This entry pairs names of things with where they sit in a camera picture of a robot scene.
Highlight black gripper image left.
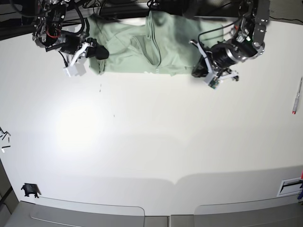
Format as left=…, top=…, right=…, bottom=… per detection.
left=58, top=35, right=109, bottom=60

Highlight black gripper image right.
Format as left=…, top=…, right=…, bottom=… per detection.
left=191, top=41, right=238, bottom=78

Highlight light green T-shirt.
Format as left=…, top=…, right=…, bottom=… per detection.
left=88, top=11, right=223, bottom=76

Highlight small black hex keys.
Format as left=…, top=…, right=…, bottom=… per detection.
left=0, top=128, right=11, bottom=153

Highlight black plastic clip part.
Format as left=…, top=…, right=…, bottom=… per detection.
left=21, top=183, right=41, bottom=198

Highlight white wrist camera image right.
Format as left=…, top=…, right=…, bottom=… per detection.
left=204, top=74, right=222, bottom=89

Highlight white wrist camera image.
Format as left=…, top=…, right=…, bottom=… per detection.
left=63, top=58, right=87, bottom=77
left=204, top=74, right=222, bottom=89

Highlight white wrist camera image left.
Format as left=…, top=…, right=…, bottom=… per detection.
left=63, top=58, right=87, bottom=77

